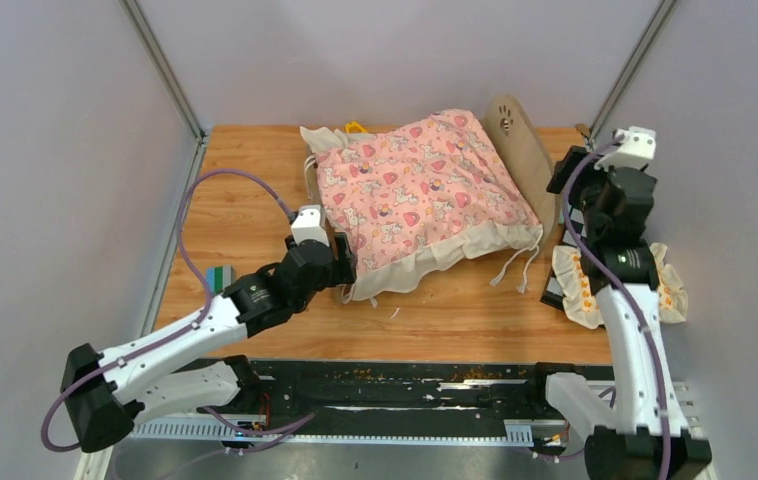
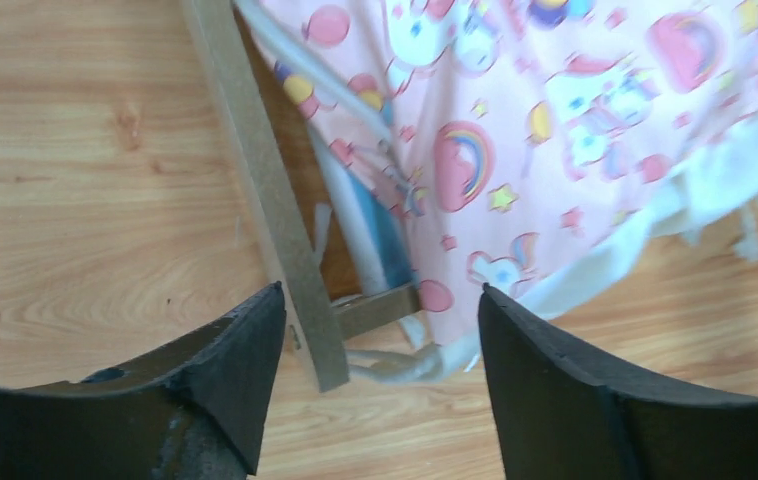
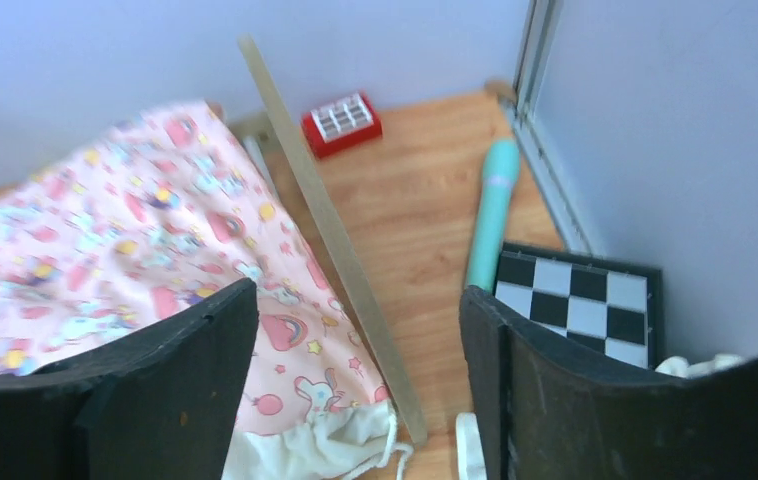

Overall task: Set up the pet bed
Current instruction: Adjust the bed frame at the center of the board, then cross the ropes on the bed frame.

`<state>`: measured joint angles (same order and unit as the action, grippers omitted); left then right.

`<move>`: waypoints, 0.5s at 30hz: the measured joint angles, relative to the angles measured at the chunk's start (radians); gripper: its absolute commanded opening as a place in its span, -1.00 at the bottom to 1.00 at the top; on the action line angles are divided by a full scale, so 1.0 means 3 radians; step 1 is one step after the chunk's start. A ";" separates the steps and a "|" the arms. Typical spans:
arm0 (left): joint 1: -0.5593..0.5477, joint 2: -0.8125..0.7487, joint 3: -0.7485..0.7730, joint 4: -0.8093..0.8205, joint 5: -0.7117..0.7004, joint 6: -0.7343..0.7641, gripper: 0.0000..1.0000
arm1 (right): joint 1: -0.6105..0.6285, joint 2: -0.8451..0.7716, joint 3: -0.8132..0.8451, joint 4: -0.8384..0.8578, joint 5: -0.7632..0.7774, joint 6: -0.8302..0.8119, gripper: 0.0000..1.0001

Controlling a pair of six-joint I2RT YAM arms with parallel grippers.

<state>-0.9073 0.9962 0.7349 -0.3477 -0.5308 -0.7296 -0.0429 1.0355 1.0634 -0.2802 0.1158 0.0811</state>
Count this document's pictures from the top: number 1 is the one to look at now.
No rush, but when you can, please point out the orange duck print pillow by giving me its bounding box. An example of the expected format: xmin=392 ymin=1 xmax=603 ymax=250
xmin=564 ymin=243 xmax=688 ymax=329

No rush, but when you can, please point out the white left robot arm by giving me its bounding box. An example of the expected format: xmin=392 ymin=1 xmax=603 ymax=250
xmin=59 ymin=232 xmax=356 ymax=453

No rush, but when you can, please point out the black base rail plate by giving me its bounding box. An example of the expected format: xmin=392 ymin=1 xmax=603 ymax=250
xmin=216 ymin=360 xmax=565 ymax=439

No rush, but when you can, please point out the pink unicorn drawstring bag blanket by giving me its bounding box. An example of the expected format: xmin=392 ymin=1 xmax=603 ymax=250
xmin=299 ymin=109 xmax=545 ymax=308

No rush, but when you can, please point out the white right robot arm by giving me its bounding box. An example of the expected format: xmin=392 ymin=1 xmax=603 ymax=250
xmin=525 ymin=137 xmax=712 ymax=479

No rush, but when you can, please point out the blue green grey block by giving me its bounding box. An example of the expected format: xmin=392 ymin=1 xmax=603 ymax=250
xmin=205 ymin=265 xmax=237 ymax=295

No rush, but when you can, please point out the yellow triangle toy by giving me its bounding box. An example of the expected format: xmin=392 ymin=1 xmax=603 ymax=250
xmin=344 ymin=121 xmax=369 ymax=135

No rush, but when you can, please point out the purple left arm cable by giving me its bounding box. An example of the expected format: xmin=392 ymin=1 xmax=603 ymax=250
xmin=41 ymin=168 xmax=317 ymax=458

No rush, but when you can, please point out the wooden striped pet bed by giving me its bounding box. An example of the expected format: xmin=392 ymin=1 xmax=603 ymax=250
xmin=304 ymin=94 xmax=562 ymax=306

